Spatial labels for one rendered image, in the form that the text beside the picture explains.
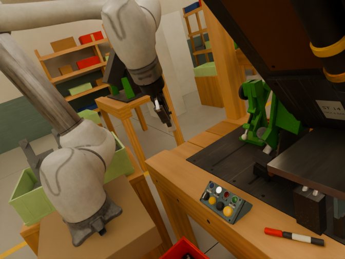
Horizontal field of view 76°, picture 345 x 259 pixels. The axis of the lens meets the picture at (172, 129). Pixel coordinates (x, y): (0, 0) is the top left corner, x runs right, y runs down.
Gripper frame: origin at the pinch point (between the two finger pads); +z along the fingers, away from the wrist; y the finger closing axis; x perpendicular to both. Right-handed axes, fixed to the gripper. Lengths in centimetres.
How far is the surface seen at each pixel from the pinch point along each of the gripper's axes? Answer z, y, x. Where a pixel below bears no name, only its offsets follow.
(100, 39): 164, -575, -220
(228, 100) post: 39, -46, 28
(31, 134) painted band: 288, -401, -482
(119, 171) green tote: 43, -17, -43
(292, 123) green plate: -3.3, 15.4, 34.9
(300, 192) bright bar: 3.0, 31.9, 30.3
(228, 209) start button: 11.6, 29.3, 12.5
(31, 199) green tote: 27, -1, -82
